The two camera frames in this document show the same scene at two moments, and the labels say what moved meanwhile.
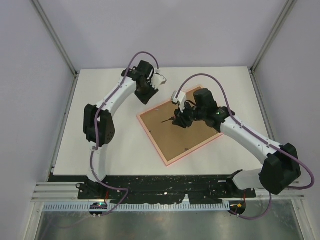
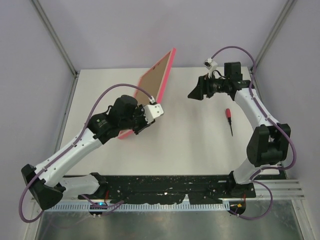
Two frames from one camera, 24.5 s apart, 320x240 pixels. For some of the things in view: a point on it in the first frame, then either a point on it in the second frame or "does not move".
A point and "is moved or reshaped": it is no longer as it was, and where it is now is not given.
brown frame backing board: (173, 140) to (151, 81)
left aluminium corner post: (60, 43) does not move
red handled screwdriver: (171, 118) is moved or reshaped
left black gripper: (146, 98) to (140, 110)
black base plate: (156, 189) does not move
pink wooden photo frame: (172, 142) to (173, 51)
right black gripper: (181, 119) to (203, 88)
